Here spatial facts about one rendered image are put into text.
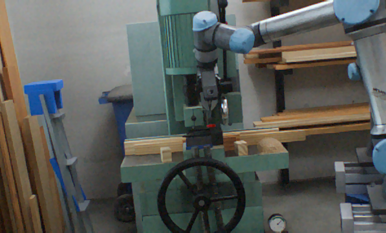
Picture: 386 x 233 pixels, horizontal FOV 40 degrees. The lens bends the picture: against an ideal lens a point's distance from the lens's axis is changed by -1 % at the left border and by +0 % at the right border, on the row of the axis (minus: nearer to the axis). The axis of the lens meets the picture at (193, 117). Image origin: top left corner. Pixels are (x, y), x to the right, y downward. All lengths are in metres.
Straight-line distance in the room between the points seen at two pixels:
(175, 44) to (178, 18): 0.09
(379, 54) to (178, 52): 0.76
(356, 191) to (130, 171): 0.87
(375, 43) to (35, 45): 3.35
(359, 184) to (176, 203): 0.71
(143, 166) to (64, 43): 2.61
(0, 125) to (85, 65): 1.44
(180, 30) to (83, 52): 2.51
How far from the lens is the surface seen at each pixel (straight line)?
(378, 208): 1.60
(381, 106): 1.47
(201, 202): 1.72
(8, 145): 3.16
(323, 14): 1.63
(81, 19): 4.36
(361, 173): 2.14
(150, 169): 1.90
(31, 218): 3.29
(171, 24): 1.92
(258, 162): 1.91
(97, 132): 4.43
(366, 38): 1.46
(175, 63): 1.93
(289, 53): 3.93
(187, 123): 1.98
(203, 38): 1.65
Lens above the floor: 1.37
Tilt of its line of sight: 10 degrees down
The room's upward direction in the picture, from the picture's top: 5 degrees counter-clockwise
